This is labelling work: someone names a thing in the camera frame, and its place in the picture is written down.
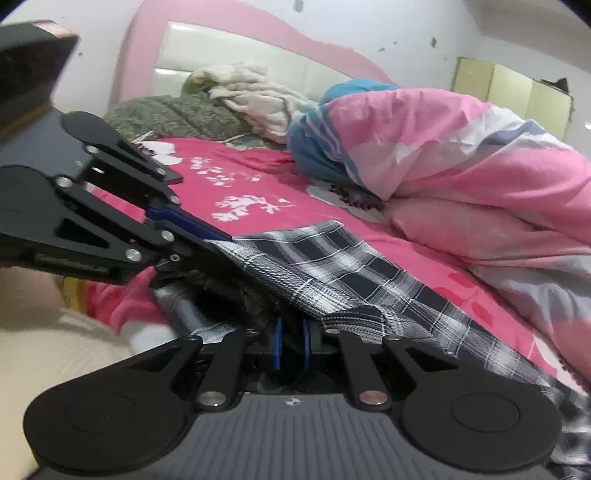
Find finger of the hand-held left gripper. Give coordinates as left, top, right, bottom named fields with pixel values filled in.
left=82, top=137, right=184, bottom=217
left=53, top=174, right=234, bottom=280

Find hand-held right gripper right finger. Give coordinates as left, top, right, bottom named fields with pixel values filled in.
left=302, top=318, right=458, bottom=411

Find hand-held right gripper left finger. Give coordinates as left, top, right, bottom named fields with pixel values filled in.
left=127, top=318, right=283, bottom=411

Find black white plaid pants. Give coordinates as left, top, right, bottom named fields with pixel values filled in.
left=152, top=220, right=591, bottom=476

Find green floral pillow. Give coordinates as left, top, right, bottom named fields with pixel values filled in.
left=104, top=92, right=259, bottom=148

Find pink floral bed sheet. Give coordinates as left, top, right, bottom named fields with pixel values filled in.
left=85, top=136, right=591, bottom=388

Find cream fuzzy blanket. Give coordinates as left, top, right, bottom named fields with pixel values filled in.
left=185, top=62, right=319, bottom=145

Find pink white bed headboard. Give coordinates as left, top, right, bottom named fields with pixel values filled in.
left=115, top=0, right=402, bottom=121

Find pink floral quilt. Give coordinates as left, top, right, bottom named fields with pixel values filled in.
left=286, top=78, right=591, bottom=370

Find pale yellow cabinet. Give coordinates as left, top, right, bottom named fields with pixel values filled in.
left=455, top=55, right=574, bottom=139

